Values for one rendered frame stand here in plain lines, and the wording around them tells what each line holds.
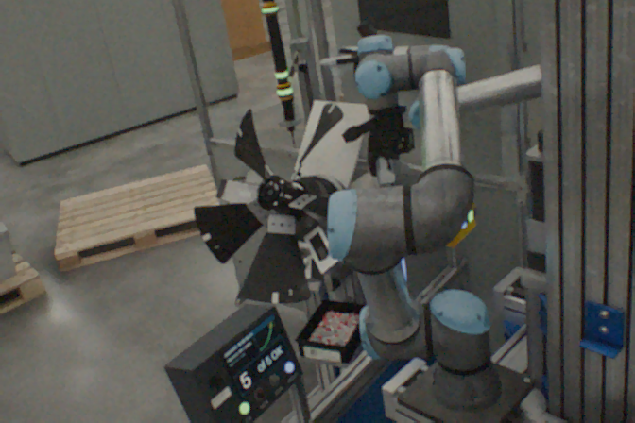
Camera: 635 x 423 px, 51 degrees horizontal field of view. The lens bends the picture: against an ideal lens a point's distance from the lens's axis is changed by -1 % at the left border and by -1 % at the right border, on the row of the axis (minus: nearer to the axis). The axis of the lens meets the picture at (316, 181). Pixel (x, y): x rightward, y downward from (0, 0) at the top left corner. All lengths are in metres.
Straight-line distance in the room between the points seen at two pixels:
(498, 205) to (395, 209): 1.62
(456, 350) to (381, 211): 0.47
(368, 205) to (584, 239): 0.49
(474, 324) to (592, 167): 0.39
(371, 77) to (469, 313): 0.52
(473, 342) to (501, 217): 1.29
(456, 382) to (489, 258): 1.35
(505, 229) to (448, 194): 1.63
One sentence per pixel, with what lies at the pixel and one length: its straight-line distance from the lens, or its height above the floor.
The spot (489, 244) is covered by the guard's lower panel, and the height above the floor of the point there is 0.71.
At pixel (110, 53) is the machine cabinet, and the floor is 0.88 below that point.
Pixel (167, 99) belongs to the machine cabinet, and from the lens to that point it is 7.76.
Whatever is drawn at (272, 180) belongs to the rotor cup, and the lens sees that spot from 2.22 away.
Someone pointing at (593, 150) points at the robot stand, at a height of 1.60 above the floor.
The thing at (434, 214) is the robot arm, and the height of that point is 1.60.
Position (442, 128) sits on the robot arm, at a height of 1.68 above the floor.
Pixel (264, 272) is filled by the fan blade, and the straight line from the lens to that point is 2.18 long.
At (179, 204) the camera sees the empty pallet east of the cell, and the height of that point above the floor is 0.14.
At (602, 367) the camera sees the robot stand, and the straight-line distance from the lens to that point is 1.54.
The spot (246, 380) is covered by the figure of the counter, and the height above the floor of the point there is 1.16.
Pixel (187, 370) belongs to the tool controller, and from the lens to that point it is 1.44.
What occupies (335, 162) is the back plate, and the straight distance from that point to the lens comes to 2.44.
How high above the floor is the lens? 2.09
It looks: 23 degrees down
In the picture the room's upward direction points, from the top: 10 degrees counter-clockwise
